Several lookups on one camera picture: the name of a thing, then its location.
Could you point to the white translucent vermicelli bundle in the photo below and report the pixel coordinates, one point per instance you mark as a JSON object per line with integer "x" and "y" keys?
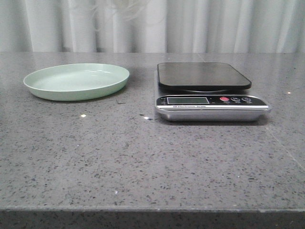
{"x": 148, "y": 12}

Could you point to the silver black kitchen scale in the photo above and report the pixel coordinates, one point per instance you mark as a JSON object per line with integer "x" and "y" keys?
{"x": 205, "y": 91}

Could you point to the light green round plate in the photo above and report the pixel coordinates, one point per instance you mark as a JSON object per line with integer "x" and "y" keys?
{"x": 77, "y": 82}

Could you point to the white pleated curtain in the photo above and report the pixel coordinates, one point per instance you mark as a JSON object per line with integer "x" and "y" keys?
{"x": 197, "y": 26}

